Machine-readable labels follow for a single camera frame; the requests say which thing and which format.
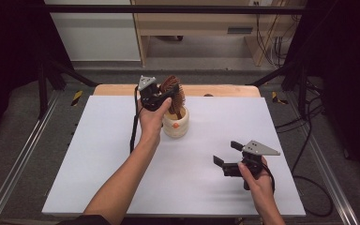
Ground light wooden desk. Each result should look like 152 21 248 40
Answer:
130 0 308 68

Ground brown wooden paddle hairbrush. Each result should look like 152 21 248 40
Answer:
158 74 187 120

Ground black curtain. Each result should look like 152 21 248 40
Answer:
282 0 360 182
0 0 73 148

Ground cream ribbed ceramic cup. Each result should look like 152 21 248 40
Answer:
161 105 190 140

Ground person's right hand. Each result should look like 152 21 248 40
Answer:
237 157 275 203

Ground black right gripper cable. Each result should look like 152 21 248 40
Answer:
262 162 335 218

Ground light wooden table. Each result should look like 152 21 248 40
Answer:
93 83 262 98

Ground black floor cable bundle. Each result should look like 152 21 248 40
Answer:
275 79 326 176

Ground aluminium floor rail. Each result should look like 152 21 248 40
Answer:
0 90 61 225
284 92 360 225

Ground white cabinet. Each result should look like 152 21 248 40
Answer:
42 0 142 63

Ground person's left hand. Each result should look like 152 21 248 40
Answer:
138 97 173 144

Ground grey drawer handle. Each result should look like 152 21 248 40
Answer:
227 26 254 35

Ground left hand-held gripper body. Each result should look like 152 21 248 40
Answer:
137 74 173 113

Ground black horizontal frame bar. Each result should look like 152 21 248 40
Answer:
41 4 308 15

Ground person's dark sleeve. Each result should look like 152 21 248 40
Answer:
55 214 114 225

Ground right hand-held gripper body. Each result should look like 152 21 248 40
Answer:
223 140 281 181

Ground hanging black cables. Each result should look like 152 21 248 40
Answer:
253 1 301 68

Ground white board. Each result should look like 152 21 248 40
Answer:
41 95 307 218

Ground black metal frame leg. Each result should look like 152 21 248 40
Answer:
248 61 310 117
37 59 99 120

